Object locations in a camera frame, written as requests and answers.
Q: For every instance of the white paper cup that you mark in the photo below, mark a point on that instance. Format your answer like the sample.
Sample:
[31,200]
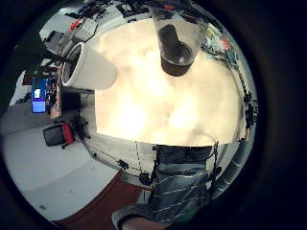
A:
[91,68]

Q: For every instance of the the person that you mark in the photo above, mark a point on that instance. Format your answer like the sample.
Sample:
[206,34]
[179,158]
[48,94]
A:
[182,188]

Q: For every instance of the clear plastic cup dark drink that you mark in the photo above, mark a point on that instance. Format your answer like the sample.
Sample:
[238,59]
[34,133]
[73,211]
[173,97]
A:
[177,38]

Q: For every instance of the black tripod stand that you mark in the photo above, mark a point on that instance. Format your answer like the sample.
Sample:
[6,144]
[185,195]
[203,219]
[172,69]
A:
[249,108]

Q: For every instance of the black and red chair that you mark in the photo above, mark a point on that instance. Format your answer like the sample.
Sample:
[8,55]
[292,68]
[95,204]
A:
[59,134]

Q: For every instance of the colourful patterned cloth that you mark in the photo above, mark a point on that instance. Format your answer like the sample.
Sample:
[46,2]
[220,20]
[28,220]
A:
[220,43]

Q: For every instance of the brown wooden shelf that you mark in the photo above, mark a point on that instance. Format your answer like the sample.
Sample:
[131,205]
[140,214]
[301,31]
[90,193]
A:
[56,96]

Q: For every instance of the dark red floor mat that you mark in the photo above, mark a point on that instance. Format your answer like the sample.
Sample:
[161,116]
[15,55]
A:
[105,204]

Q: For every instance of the black equipment on desk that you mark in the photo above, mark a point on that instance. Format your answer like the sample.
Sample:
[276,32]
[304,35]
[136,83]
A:
[131,9]

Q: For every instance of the grey box device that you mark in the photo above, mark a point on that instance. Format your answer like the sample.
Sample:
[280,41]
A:
[83,29]

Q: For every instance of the blue lit monitor screen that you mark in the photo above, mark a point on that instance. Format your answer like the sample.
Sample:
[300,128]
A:
[38,96]

